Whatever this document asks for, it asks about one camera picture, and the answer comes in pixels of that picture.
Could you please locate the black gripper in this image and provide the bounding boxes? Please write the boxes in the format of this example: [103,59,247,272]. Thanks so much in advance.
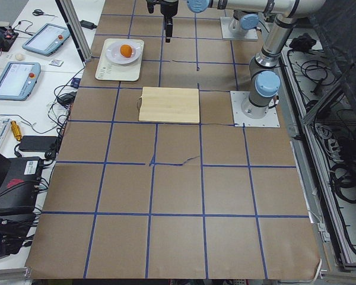
[160,0,179,43]

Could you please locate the orange fruit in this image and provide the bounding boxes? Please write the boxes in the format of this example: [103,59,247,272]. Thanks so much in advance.
[120,45,133,58]

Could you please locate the white round plate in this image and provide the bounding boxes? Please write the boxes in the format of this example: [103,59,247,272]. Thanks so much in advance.
[106,40,142,65]

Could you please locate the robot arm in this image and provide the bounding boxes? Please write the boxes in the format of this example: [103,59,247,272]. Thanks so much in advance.
[228,9,259,34]
[187,1,325,119]

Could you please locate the cream bear tray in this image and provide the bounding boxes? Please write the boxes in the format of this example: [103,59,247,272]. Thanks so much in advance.
[95,39,144,82]

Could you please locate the bamboo cutting board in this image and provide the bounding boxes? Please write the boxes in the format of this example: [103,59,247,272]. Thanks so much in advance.
[138,87,200,124]

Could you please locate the black power adapter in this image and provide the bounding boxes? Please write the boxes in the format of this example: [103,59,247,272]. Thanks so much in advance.
[80,20,97,30]

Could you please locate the far teach pendant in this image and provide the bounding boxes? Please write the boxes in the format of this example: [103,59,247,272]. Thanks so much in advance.
[22,23,71,56]

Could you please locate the teach pendant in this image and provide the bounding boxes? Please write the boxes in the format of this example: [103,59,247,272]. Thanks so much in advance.
[22,23,71,56]
[0,62,41,101]

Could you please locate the near teach pendant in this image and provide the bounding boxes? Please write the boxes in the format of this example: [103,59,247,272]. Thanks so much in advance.
[0,62,41,101]

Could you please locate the black computer box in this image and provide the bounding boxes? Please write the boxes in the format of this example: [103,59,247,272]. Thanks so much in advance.
[0,155,43,216]

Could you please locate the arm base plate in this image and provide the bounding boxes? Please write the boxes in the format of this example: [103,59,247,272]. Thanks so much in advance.
[220,14,259,42]
[230,91,280,128]

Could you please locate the aluminium frame post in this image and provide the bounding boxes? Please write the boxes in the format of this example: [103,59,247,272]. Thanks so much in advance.
[55,0,92,64]

